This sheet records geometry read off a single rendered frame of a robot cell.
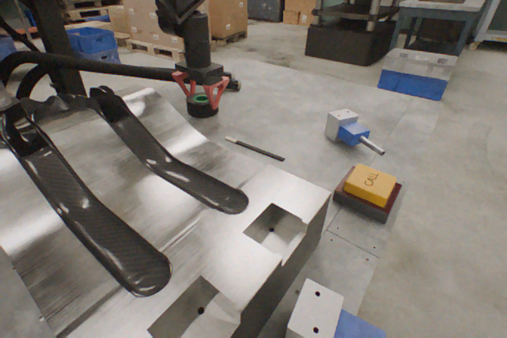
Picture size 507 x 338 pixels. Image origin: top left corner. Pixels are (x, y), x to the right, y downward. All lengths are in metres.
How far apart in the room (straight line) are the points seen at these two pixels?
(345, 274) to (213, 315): 0.18
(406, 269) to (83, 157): 1.36
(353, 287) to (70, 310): 0.28
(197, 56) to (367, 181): 0.42
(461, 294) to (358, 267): 1.16
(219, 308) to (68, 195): 0.21
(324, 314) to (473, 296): 1.30
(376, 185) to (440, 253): 1.20
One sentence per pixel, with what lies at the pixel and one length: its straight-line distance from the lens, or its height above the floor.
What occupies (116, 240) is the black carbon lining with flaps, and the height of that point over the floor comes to 0.88.
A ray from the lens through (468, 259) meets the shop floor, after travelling 1.68.
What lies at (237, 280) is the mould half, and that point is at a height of 0.89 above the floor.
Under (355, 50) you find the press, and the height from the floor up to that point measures 0.19.
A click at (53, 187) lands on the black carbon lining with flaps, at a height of 0.90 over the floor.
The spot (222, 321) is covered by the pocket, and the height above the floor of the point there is 0.86.
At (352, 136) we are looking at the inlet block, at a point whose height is 0.83.
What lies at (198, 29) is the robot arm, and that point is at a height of 1.00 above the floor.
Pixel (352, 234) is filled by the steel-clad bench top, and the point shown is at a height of 0.80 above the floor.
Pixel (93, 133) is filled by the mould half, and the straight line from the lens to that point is 0.41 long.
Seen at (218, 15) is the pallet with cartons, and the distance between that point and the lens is 4.78.
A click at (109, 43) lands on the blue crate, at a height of 0.30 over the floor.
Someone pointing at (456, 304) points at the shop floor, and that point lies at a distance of 1.49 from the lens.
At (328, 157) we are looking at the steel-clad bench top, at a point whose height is 0.80.
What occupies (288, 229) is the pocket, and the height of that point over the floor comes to 0.86.
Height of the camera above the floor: 1.11
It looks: 33 degrees down
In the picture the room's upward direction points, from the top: straight up
